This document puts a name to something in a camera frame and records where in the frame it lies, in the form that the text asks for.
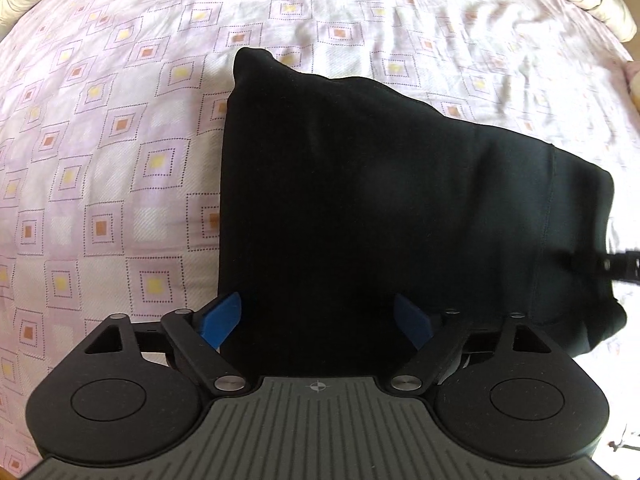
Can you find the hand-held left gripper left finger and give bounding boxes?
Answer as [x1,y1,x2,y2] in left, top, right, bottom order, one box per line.
[84,292,252,393]

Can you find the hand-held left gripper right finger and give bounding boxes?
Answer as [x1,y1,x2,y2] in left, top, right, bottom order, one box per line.
[390,292,553,393]

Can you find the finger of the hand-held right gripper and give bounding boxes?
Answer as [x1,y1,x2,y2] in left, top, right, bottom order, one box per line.
[560,247,640,287]

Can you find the black pants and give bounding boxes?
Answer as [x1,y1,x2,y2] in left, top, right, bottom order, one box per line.
[216,47,628,378]

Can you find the pale pink soft object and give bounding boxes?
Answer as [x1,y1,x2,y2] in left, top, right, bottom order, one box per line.
[622,60,640,98]

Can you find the pink patterned bed sheet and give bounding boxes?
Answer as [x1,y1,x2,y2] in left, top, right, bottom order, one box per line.
[0,0,640,461]

